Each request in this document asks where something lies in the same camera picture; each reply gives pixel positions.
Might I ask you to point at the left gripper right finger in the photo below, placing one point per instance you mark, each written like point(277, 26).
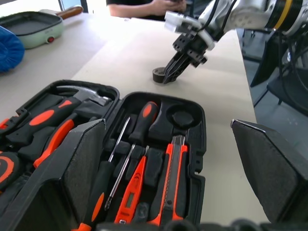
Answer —
point(272, 168)

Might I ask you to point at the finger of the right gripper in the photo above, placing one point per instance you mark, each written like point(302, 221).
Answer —
point(172, 63)
point(178, 72)

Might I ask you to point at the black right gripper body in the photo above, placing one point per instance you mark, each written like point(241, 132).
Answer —
point(192, 48)

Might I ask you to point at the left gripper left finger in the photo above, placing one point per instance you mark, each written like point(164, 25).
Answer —
point(48, 187)

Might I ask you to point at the black tape roll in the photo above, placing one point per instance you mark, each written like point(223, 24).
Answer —
point(157, 75)

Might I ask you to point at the black orange Phillips screwdriver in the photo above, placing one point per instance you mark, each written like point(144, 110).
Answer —
point(145, 118)

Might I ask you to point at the black tool case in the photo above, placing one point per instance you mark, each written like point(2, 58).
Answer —
point(192, 125)

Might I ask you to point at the person's right hand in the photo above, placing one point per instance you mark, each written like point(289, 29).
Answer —
point(179, 5)

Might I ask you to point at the black orange tape measure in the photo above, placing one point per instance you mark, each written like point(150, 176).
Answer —
point(6, 168)

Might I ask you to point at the black orange slim screwdriver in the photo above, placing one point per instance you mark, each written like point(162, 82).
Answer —
point(103, 178)

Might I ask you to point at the person in black shirt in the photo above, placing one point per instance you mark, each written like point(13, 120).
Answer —
point(130, 8)

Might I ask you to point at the black orange claw hammer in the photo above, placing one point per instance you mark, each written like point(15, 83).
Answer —
point(43, 118)

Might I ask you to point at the orange voltage tester pen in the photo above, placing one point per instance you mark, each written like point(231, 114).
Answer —
point(132, 185)

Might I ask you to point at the orange black utility knife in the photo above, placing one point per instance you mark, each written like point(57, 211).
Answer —
point(172, 173)

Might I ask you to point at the green electric skillet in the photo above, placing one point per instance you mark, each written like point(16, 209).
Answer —
point(36, 31)

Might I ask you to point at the blue fluffy duster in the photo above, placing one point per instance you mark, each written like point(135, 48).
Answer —
point(9, 50)

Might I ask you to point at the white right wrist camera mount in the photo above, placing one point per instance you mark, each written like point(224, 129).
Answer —
point(183, 21)

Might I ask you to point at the black metal frame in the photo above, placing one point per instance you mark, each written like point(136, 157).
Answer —
point(264, 62)

